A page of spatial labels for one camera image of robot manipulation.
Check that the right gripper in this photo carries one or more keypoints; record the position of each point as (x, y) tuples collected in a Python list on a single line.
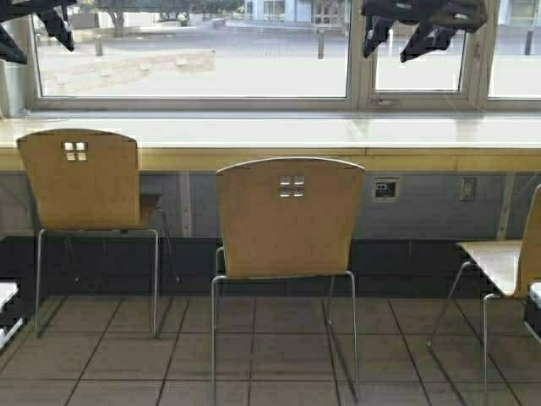
[(437, 21)]

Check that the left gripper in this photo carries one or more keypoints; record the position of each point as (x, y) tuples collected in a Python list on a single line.
[(52, 13)]

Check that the wooden chair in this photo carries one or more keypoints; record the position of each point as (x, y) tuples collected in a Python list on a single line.
[(512, 266), (284, 217), (86, 180)]

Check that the robot base right corner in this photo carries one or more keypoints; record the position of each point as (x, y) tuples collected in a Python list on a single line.
[(532, 310)]

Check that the long wooden window counter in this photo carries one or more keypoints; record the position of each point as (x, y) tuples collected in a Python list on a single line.
[(486, 145)]

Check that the window frame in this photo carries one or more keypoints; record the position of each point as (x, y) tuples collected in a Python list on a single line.
[(279, 54)]

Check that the wall power outlet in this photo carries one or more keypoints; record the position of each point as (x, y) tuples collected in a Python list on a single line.
[(468, 188)]

